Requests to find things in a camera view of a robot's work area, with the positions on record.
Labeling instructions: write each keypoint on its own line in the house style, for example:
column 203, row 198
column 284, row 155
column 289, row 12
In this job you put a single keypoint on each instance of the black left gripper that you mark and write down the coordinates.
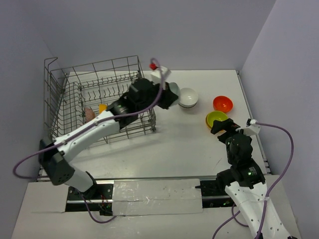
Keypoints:
column 168, row 95

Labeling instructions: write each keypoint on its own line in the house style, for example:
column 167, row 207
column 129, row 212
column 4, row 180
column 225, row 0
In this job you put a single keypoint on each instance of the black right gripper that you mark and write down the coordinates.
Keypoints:
column 226, row 124

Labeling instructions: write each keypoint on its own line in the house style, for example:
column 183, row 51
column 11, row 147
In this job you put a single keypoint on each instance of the white patterned bowl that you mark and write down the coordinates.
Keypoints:
column 188, row 98

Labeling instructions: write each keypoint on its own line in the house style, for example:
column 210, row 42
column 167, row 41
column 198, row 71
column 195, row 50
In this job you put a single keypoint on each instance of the yellow-orange bowl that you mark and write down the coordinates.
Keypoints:
column 102, row 107

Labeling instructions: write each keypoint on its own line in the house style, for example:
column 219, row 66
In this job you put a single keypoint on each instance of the pink speckled bowl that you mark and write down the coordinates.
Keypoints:
column 89, row 114

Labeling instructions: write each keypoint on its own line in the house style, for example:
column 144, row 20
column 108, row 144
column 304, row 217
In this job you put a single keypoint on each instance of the light blue ribbed bowl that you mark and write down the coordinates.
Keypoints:
column 174, row 88

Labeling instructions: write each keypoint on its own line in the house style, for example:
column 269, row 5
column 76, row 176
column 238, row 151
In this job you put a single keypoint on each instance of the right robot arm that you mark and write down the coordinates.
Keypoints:
column 245, row 182

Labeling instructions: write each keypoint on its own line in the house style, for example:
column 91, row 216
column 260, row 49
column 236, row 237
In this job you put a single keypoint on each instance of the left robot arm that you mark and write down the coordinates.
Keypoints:
column 56, row 155

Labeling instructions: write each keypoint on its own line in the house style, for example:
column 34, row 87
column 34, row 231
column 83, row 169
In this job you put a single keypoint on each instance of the lime green bowl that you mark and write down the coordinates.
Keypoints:
column 217, row 115

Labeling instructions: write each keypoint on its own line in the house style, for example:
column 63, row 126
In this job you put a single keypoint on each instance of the red-orange bowl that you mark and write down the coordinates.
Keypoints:
column 223, row 104

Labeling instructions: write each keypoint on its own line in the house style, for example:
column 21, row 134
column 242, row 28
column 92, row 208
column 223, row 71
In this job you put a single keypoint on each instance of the silver taped cover plate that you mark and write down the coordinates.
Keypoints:
column 156, row 197

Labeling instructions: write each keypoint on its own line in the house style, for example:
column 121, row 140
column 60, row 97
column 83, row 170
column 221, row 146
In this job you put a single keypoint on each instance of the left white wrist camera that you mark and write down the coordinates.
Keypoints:
column 158, row 72

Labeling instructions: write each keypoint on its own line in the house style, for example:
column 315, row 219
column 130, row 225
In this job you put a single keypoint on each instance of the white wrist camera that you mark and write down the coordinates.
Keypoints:
column 158, row 72
column 251, row 128

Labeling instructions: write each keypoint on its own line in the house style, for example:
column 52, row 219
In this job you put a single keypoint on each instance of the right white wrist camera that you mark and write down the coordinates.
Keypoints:
column 251, row 128

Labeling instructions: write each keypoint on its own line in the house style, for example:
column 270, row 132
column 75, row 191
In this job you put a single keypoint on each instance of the grey wire dish rack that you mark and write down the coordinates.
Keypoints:
column 69, row 92

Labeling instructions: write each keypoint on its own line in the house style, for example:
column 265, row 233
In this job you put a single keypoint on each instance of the black mounting rail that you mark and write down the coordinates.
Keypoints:
column 101, row 201

